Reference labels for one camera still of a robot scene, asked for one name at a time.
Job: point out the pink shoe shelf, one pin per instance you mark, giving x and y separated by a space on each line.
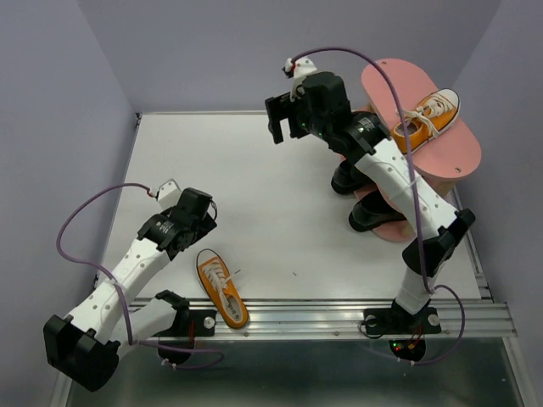
442 162

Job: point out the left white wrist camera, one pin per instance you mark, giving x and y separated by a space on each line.
168 194

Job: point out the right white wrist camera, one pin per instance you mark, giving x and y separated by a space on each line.
298 70

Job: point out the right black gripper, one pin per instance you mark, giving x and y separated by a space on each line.
282 108

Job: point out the orange sneaker front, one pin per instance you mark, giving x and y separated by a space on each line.
216 280

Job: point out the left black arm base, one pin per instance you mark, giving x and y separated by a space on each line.
188 322

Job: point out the aluminium mounting rail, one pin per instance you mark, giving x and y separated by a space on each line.
339 320

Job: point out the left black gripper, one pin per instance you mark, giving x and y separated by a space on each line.
205 225

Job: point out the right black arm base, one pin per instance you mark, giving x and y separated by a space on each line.
378 322

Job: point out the black loafer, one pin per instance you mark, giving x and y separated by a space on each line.
348 179
371 212

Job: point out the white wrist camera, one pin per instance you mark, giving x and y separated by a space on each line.
298 70
168 194

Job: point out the black loafer back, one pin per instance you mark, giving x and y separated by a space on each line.
371 212

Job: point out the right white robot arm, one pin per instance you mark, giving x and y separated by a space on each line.
366 144

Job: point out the orange sneaker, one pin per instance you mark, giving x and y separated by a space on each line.
433 116
216 280

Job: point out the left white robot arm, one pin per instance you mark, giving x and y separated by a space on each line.
89 342

